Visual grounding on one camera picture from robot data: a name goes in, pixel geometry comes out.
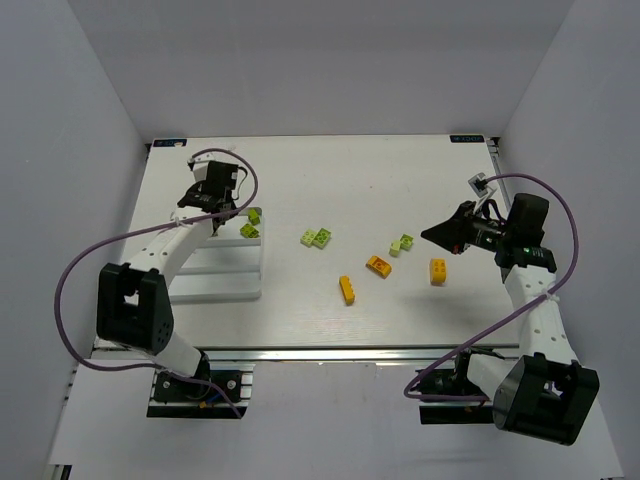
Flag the lime green small lego brick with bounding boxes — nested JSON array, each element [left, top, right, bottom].
[[247, 209, 261, 225]]

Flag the pale green small lego brick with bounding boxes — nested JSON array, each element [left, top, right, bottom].
[[389, 240, 402, 257]]

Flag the blue label sticker left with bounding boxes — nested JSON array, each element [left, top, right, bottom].
[[152, 138, 187, 148]]

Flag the orange upside-down lego brick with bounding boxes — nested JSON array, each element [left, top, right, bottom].
[[365, 255, 392, 279]]

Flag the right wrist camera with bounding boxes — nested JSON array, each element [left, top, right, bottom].
[[468, 172, 496, 200]]

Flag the yellow long lego brick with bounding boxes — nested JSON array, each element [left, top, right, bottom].
[[339, 275, 356, 306]]

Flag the blue label sticker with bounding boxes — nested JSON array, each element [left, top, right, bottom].
[[449, 134, 485, 144], [152, 138, 187, 148]]

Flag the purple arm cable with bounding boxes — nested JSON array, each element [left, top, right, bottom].
[[403, 172, 580, 402], [53, 148, 260, 419]]

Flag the pale green curved studded lego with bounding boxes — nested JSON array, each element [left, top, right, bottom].
[[300, 229, 317, 247]]

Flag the pale green upside-down square lego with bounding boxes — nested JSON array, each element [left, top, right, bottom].
[[400, 234, 414, 251]]

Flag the pale green upside-down curved lego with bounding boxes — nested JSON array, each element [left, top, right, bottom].
[[312, 228, 331, 249]]

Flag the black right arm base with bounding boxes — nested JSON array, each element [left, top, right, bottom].
[[411, 369, 493, 425]]

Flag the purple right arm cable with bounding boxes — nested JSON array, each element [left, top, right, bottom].
[[403, 172, 580, 402]]

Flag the blue label sticker right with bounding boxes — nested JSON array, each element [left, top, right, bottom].
[[449, 134, 485, 144]]

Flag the yellow curved lego brick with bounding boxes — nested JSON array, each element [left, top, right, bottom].
[[429, 258, 447, 286]]

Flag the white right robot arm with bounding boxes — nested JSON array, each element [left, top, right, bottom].
[[411, 193, 600, 446]]

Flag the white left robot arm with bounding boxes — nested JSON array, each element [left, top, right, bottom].
[[96, 161, 245, 381]]

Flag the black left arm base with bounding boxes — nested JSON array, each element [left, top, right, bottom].
[[146, 365, 253, 420]]

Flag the lime green curved studded lego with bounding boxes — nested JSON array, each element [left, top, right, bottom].
[[240, 223, 260, 239]]

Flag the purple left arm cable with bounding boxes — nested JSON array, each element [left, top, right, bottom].
[[53, 148, 260, 419]]

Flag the white sorting tray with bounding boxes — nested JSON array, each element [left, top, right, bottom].
[[169, 207, 264, 304]]

